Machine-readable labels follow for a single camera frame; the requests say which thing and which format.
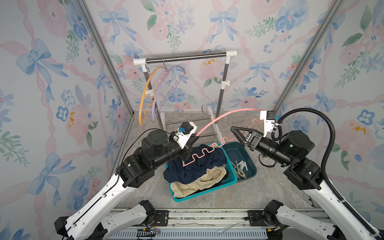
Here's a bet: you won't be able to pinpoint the navy blue shorts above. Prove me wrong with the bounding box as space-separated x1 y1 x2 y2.
164 149 227 185

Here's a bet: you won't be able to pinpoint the pink clothes hanger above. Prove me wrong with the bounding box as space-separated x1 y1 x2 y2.
182 108 265 167

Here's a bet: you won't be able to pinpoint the white clothespin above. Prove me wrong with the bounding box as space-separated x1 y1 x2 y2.
236 161 248 172

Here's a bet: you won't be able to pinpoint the beige shorts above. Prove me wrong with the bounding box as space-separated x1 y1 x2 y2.
171 165 227 198

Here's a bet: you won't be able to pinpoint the orange clothespin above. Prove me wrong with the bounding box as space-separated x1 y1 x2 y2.
235 170 247 180

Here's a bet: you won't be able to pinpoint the lilac clothes hanger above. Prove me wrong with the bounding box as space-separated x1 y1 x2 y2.
150 58 187 122

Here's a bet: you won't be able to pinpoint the orange clothes hanger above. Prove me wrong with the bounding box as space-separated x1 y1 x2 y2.
139 64 166 126

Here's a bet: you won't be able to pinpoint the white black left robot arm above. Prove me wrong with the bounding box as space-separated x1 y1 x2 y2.
55 129 199 240

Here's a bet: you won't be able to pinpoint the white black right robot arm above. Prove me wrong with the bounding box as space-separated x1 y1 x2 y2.
231 127 384 240

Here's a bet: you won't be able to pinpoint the dark teal plastic bin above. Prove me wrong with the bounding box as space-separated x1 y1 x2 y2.
223 142 257 182

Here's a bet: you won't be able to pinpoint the teal perforated plastic basket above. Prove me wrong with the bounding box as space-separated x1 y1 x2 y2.
165 144 238 202

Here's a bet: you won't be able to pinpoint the white metal clothes rack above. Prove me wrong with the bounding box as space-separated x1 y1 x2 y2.
133 49 238 142

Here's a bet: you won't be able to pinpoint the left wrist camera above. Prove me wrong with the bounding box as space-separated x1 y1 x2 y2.
174 122 198 149

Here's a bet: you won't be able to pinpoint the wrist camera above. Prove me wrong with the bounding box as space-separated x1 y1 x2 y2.
174 122 198 149
260 111 281 138

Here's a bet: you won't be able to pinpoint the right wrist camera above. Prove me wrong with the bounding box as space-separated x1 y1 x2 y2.
260 111 281 138

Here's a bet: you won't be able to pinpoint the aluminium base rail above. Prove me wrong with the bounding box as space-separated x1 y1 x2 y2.
99 209 336 240

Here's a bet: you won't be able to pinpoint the silver aluminium corner post left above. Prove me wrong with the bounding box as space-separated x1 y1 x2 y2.
74 0 134 118

